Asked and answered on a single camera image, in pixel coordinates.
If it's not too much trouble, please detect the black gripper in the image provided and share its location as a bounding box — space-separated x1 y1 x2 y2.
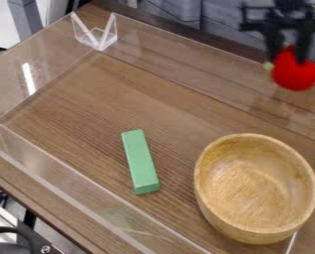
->
238 0 315 64

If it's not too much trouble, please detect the red plush fruit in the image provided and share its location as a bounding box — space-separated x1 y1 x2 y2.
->
262 45 315 91

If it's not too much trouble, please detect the wooden bowl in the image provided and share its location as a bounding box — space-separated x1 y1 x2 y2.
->
193 133 315 245

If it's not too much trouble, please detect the green rectangular block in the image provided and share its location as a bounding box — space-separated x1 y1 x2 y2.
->
120 129 159 194

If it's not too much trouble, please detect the black table leg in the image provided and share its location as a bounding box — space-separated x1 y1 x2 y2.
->
23 210 36 229

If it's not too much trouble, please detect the clear acrylic tray enclosure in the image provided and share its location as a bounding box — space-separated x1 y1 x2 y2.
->
0 9 315 254

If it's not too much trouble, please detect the grey post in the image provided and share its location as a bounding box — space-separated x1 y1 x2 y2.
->
6 0 43 41

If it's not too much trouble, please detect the black clamp bracket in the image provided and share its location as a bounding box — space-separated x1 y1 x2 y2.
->
14 223 64 254

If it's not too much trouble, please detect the black cable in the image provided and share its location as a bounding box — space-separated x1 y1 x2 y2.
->
0 225 32 254

